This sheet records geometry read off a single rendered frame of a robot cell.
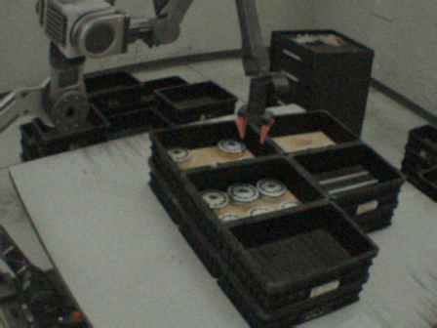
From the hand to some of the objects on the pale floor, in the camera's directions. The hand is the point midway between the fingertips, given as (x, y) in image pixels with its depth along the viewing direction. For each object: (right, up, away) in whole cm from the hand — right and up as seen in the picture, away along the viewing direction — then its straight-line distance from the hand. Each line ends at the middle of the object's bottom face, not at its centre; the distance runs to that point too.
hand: (252, 138), depth 181 cm
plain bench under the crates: (+1, -90, +57) cm, 107 cm away
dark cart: (+53, -2, +220) cm, 226 cm away
